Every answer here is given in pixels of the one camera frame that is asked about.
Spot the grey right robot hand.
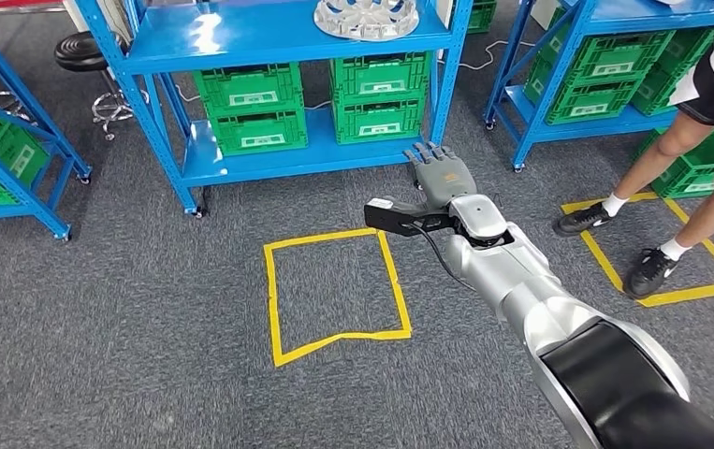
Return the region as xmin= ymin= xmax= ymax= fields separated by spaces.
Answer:
xmin=402 ymin=140 xmax=478 ymax=210

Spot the silver plastic wheel hubcap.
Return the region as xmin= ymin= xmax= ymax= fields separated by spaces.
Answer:
xmin=313 ymin=0 xmax=421 ymax=43

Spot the yellow floor tape square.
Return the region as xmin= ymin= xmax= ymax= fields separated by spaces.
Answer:
xmin=262 ymin=227 xmax=414 ymax=369
xmin=560 ymin=192 xmax=714 ymax=310

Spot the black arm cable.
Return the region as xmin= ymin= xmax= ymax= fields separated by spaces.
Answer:
xmin=404 ymin=224 xmax=476 ymax=294

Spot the white floor cable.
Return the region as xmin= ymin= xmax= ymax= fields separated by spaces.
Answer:
xmin=437 ymin=38 xmax=525 ymax=70

